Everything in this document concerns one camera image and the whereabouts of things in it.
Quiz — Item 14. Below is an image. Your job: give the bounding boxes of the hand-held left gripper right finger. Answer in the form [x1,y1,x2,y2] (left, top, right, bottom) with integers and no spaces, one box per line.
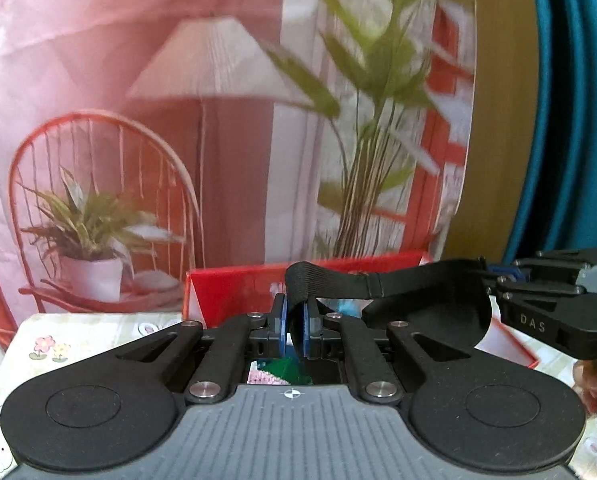
[301,297,484,405]

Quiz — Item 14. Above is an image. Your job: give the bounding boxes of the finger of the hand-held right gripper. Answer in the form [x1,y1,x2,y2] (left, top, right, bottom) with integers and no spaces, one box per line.
[486,266,587,307]
[513,248,597,273]

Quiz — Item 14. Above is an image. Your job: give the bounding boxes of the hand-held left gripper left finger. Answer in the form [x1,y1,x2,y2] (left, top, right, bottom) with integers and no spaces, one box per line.
[103,292,293,405]

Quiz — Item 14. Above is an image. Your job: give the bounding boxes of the red strawberry print cardboard box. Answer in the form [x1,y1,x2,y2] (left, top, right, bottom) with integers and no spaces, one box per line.
[183,250,539,371]

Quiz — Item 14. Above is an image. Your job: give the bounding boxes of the black eye mask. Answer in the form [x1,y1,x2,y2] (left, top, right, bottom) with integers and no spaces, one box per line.
[284,259,494,362]

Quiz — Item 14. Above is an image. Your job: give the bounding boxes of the person's right hand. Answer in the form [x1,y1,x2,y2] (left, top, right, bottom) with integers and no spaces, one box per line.
[573,360,597,416]

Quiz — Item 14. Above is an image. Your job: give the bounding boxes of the pink knitted cloth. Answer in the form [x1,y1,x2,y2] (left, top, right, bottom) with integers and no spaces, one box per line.
[250,364,279,385]

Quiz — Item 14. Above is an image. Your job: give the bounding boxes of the blue curtain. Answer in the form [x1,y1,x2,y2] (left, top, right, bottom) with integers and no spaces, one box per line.
[503,0,597,272]

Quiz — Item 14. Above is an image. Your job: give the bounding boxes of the green checked tablecloth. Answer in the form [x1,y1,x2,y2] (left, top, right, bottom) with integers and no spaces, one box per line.
[0,312,597,480]

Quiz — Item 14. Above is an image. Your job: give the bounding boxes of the printed wall backdrop cloth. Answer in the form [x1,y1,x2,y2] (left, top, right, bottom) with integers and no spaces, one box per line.
[0,0,479,352]

